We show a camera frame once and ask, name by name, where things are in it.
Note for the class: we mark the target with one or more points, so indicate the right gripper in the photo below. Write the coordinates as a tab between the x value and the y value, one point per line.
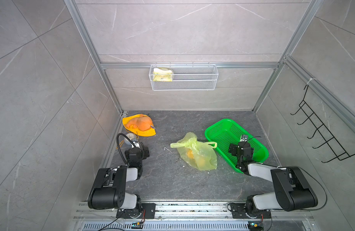
234	147

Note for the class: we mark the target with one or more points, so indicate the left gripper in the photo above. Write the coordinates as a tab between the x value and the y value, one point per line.
144	153

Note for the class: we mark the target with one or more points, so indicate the yellow-green plastic bag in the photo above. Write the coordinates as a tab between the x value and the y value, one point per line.
200	150

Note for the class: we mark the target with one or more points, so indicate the orange-yellow pear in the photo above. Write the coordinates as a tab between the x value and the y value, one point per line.
190	154

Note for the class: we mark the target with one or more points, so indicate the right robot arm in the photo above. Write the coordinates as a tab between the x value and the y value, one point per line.
291	189

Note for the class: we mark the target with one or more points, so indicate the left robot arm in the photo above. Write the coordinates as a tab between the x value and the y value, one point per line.
109	188

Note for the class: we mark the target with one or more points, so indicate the green plastic basket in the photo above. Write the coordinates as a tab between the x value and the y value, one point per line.
226	132

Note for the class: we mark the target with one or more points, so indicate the small grey alarm clock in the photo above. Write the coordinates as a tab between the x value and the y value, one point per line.
130	137

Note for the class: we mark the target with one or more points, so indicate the yellow plate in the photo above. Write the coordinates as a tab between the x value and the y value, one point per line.
148	133

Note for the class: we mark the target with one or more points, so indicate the orange bagged fruit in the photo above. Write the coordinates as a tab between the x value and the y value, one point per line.
141	122

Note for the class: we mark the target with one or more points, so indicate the yellow wipes packet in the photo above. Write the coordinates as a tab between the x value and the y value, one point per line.
161	74

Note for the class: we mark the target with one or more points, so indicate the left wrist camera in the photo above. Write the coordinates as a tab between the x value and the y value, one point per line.
135	143

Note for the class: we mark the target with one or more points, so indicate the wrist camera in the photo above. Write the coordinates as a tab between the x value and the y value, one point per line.
135	143
244	138

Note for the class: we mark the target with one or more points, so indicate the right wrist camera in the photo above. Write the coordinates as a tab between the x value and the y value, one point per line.
244	138

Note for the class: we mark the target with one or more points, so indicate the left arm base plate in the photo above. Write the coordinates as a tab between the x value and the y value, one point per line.
144	210

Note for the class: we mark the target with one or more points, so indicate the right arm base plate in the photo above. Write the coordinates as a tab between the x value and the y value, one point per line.
239	211

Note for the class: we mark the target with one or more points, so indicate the aluminium mounting rail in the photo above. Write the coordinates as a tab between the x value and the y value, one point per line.
189	216

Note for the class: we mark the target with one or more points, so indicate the black wall hook rack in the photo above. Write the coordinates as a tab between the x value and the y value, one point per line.
328	139

